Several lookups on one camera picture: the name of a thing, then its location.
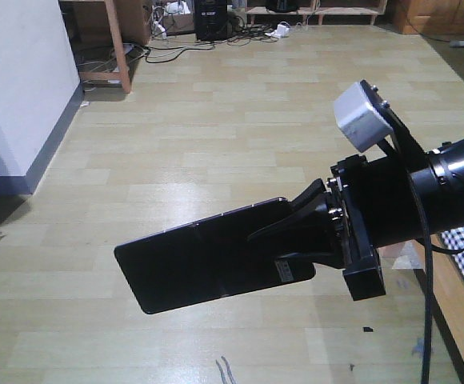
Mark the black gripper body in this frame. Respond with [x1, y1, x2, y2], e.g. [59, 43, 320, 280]
[330, 155, 422, 301]

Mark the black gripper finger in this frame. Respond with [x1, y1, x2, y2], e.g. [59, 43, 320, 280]
[290, 178, 328, 218]
[247, 202, 344, 269]

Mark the black smartphone pink frame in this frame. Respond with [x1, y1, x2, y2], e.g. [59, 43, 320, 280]
[114, 198, 315, 314]

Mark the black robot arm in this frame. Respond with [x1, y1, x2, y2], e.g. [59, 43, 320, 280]
[248, 139, 464, 301]

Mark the white power strip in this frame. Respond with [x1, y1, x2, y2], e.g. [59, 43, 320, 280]
[265, 23, 291, 39]

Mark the wooden cabinet with drawers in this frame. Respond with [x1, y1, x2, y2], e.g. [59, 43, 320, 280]
[386, 0, 464, 35]

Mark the black computer tower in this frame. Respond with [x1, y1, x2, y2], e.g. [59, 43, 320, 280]
[194, 0, 228, 42]

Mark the wooden shelf unit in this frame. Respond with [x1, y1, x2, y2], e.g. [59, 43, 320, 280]
[68, 0, 153, 94]

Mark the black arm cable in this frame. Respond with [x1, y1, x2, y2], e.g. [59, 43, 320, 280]
[410, 175, 464, 384]

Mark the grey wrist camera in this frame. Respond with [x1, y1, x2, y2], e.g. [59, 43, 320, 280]
[332, 79, 427, 165]

